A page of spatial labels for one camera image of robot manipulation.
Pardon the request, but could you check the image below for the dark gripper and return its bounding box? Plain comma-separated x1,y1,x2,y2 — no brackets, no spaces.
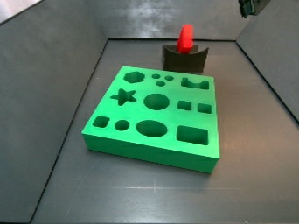
237,0,271,18

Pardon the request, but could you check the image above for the red double-square object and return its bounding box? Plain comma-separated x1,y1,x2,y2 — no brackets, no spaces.
177,24,192,53

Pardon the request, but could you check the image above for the green foam shape board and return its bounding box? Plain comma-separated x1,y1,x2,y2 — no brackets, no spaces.
81,66,220,173

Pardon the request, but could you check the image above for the black curved holder stand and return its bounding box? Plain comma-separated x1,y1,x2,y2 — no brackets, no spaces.
163,45,209,74

